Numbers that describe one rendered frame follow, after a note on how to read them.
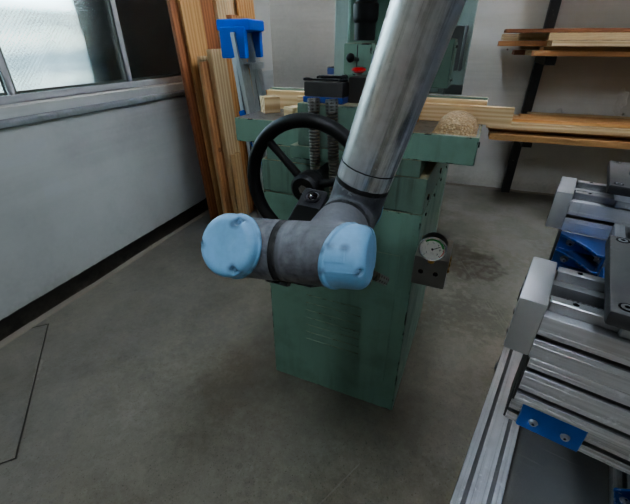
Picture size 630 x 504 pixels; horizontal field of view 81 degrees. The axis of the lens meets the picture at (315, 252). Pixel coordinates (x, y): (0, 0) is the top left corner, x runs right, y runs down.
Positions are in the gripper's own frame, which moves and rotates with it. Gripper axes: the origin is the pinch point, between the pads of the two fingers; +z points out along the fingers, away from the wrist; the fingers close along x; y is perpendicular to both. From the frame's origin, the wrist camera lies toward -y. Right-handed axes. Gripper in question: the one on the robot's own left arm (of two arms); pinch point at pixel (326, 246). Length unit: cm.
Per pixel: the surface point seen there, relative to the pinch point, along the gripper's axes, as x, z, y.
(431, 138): 14.5, 11.5, -27.3
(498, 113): 27, 23, -38
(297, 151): -13.0, 5.1, -19.5
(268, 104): -30.7, 17.8, -34.6
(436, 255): 20.3, 18.5, -3.0
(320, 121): -3.6, -7.3, -22.3
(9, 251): -139, 26, 28
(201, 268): -101, 97, 26
